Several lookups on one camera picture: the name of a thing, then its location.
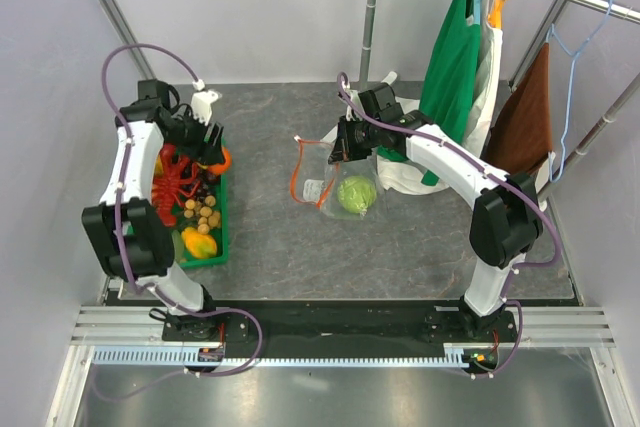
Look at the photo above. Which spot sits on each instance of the metal clothes rack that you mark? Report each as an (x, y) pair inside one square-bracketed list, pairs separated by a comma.
[(365, 47)]

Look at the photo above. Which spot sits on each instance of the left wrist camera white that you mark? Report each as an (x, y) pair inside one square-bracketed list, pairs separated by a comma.
[(202, 105)]

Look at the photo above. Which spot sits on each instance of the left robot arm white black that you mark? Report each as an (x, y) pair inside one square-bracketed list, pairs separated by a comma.
[(162, 145)]

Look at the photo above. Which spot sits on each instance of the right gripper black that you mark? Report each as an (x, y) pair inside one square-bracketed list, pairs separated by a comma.
[(344, 149)]

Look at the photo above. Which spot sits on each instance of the brown longan cluster toy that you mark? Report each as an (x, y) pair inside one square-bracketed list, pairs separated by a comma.
[(202, 214)]

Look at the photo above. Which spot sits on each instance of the clear zip top bag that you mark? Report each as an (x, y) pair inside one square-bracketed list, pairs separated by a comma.
[(314, 182)]

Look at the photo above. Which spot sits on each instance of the yellow green mango toy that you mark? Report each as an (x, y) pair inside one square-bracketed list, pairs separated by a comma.
[(200, 245)]

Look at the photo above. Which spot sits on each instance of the green plastic tray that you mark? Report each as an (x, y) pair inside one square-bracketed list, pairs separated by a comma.
[(220, 235)]

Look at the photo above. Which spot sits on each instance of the red lobster toy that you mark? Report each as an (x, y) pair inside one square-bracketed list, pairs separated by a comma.
[(176, 184)]

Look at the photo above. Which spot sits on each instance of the brown towel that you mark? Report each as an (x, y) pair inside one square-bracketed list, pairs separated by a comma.
[(521, 137)]

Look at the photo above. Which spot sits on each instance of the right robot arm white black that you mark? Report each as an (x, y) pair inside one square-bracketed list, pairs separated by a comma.
[(506, 219)]

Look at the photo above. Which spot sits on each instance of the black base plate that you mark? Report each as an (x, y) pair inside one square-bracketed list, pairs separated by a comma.
[(332, 330)]

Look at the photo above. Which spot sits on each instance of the green shirt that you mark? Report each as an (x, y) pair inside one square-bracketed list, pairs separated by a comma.
[(447, 95)]

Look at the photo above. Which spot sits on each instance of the green cabbage toy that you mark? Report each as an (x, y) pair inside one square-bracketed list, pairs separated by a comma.
[(356, 194)]

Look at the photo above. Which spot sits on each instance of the orange fruit toy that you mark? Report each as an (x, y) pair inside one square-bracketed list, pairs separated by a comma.
[(222, 167)]

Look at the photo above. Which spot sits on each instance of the white garment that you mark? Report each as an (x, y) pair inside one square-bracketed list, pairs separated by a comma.
[(485, 88)]

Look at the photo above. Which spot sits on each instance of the slotted cable duct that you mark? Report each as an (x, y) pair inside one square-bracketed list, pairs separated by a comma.
[(191, 357)]

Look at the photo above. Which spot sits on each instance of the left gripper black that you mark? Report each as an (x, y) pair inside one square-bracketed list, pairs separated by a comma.
[(203, 152)]

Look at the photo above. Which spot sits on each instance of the blue wire hanger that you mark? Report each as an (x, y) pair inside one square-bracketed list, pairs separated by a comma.
[(556, 171)]

